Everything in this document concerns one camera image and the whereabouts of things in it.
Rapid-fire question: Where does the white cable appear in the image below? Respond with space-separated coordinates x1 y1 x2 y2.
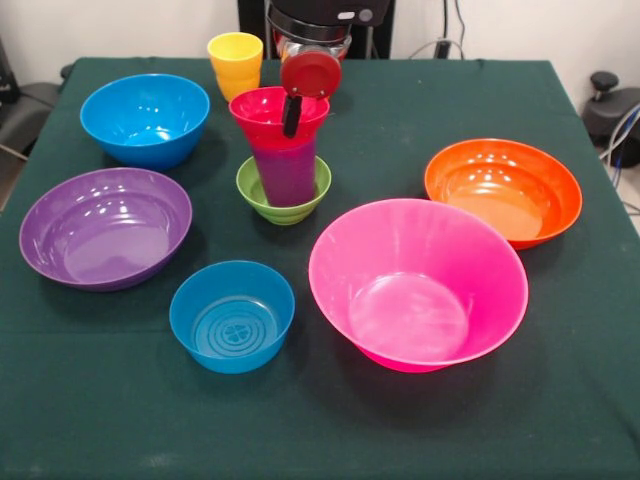
407 38 440 60

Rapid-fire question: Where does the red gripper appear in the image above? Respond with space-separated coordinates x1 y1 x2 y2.
278 51 344 140

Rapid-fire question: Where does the orange plastic bowl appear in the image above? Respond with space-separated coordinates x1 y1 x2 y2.
424 138 584 252

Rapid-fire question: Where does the black cable with plug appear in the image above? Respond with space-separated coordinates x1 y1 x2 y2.
433 0 467 61

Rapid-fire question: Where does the grey and blue cable bundle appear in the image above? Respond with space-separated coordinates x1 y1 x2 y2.
598 102 640 174

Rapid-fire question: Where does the dark green tablecloth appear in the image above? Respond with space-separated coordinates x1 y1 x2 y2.
0 56 640 480

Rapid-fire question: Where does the purple plastic bowl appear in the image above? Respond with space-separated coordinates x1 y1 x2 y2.
18 167 194 293

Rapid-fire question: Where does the red plastic bowl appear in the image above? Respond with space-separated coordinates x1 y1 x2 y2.
228 86 331 154

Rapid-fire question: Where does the pink plastic bowl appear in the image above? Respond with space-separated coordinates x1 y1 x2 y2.
308 198 530 374

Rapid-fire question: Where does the large blue plastic bowl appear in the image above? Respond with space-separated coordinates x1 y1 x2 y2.
79 73 211 172

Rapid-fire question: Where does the small blue plastic bowl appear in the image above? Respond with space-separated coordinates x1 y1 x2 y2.
168 259 297 375

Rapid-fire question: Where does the purple plastic cup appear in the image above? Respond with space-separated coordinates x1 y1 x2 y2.
249 139 319 208

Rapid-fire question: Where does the green plastic bowl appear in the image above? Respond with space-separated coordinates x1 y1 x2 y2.
235 155 332 226

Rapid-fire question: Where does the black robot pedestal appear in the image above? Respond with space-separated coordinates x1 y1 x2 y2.
238 0 396 60

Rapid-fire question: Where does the yellow plastic cup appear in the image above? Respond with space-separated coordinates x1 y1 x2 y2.
206 31 265 104

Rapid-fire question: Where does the black chair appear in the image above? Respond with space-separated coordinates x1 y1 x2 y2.
0 37 75 161

